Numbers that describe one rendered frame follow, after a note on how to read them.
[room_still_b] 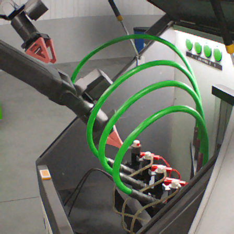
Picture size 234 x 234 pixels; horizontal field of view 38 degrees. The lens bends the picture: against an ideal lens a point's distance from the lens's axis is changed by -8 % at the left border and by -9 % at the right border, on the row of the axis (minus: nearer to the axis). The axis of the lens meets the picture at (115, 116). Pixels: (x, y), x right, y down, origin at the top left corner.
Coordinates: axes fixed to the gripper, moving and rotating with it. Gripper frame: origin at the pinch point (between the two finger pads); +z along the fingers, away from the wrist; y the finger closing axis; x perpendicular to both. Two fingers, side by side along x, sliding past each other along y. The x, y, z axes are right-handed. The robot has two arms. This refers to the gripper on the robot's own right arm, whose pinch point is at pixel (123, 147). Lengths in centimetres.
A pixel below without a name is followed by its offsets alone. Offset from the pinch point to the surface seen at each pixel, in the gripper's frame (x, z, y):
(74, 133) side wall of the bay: 28.6, -3.9, -14.5
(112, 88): -10.6, -17.3, 9.9
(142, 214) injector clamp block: -12.8, 14.2, -6.9
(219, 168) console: -34.8, 2.7, 17.3
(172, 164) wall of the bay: 35.3, 34.9, 2.5
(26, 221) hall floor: 117, 47, -114
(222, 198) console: -39.8, 5.4, 14.4
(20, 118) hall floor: 335, 22, -135
